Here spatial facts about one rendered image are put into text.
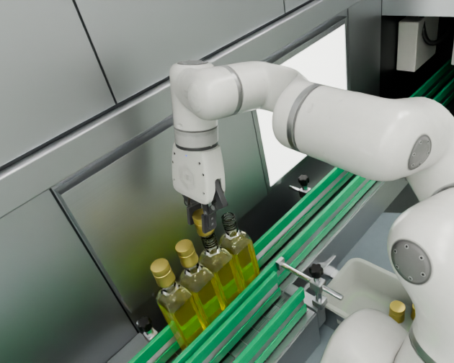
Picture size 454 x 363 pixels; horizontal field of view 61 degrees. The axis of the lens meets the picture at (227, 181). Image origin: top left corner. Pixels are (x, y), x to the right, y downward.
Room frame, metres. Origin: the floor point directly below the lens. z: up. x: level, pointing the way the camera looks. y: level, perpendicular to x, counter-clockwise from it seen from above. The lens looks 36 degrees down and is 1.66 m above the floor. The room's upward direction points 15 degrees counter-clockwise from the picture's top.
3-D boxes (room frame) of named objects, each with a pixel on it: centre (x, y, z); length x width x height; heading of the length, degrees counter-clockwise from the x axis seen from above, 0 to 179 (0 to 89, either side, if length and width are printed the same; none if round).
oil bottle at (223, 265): (0.57, 0.06, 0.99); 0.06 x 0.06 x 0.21; 37
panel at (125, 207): (0.84, -0.08, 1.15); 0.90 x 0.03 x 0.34; 126
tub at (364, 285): (0.54, -0.27, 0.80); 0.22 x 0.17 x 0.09; 36
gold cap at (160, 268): (0.50, 0.16, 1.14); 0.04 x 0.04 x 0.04
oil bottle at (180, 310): (0.50, 0.16, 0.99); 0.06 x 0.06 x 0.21; 37
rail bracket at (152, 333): (0.53, 0.25, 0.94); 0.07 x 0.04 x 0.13; 36
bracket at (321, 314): (0.56, -0.11, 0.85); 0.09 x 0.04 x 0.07; 36
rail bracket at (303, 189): (0.85, -0.19, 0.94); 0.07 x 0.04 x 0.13; 36
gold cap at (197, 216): (0.57, 0.06, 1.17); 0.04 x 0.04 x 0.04
